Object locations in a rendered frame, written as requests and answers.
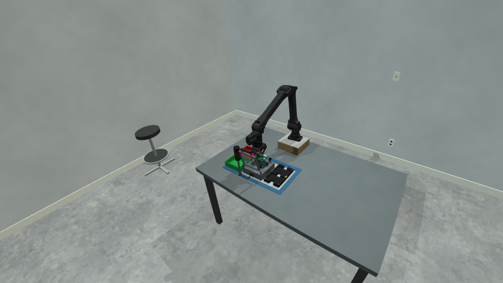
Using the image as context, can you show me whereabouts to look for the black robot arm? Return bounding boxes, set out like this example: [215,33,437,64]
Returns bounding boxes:
[246,85,303,148]

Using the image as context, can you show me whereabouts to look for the green circuit board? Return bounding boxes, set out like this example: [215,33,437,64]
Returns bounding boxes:
[258,153,268,161]

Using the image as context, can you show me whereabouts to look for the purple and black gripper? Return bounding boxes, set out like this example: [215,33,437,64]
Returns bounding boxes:
[251,140,267,159]

